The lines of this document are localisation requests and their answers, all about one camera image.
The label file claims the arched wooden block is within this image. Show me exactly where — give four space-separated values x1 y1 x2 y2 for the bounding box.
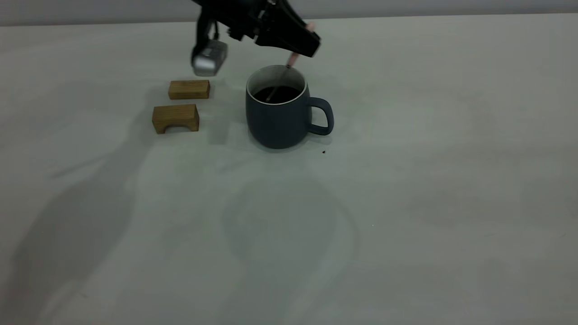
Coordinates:
152 104 200 135

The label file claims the black coffee liquid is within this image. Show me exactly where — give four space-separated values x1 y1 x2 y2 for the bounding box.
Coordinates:
254 87 302 105

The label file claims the flat rectangular wooden block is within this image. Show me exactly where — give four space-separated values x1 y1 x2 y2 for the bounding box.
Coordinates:
168 80 211 100

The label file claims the pink handled metal spoon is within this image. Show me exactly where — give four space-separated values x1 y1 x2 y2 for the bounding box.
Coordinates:
266 22 316 102

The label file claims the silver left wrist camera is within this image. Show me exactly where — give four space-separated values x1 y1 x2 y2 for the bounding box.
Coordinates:
191 9 228 77

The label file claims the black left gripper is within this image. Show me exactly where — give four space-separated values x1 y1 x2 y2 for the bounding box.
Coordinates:
193 0 322 58

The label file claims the dark grey ceramic mug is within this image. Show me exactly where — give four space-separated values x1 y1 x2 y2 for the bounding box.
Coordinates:
246 65 335 150

